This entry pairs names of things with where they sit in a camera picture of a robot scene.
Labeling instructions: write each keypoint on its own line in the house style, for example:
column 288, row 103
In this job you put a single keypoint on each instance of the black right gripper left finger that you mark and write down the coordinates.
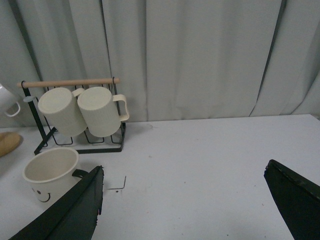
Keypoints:
column 74, row 216

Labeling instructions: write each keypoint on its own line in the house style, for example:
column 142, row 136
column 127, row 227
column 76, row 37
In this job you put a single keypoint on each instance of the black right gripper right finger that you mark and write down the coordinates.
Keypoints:
column 297, row 199

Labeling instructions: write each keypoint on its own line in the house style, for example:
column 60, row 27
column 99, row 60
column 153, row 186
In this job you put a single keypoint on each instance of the smiley face cream mug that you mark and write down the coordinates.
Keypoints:
column 52, row 173

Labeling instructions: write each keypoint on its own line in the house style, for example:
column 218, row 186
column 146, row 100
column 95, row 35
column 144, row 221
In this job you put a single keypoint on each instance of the wooden mug tree stand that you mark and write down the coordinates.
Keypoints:
column 9, row 141

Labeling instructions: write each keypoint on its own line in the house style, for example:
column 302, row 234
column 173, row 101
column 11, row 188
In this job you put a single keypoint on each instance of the left cream ribbed mug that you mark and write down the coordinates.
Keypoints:
column 60, row 107

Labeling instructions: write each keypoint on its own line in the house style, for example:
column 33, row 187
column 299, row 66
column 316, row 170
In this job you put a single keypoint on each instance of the cream ribbed mug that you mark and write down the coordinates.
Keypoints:
column 60, row 107
column 98, row 107

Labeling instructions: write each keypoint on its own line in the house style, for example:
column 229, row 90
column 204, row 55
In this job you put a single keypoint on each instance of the right cream ribbed mug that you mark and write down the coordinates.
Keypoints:
column 98, row 107

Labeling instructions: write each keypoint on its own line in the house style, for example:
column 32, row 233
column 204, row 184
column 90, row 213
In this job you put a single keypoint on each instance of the white hanging mug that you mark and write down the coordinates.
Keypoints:
column 7, row 100

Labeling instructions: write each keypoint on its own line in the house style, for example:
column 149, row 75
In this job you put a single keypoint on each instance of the grey backdrop curtain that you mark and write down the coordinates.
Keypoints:
column 176, row 59

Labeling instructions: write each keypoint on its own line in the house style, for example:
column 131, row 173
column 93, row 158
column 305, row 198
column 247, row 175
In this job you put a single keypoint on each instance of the black wire cup rack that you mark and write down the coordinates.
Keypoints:
column 84, row 144

